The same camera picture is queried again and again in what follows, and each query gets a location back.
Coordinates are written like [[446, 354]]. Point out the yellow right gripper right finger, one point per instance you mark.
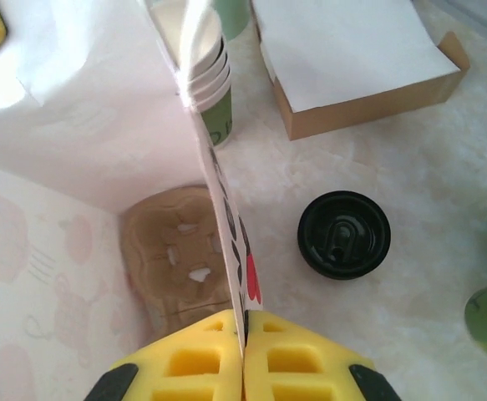
[[293, 359]]

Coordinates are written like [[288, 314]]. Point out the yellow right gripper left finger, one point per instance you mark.
[[193, 359]]

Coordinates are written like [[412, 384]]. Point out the brown pulp cup carrier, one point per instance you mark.
[[163, 234]]

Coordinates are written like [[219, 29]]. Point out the white red printed paper bag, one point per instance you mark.
[[80, 125]]

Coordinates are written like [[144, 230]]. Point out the black plastic cup lid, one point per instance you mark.
[[322, 234]]

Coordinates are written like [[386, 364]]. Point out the mint green round container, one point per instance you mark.
[[236, 16]]

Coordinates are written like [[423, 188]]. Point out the kraft cardboard napkin box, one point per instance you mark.
[[351, 117]]

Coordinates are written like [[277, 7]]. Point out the brown cardboard box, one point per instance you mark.
[[343, 50]]

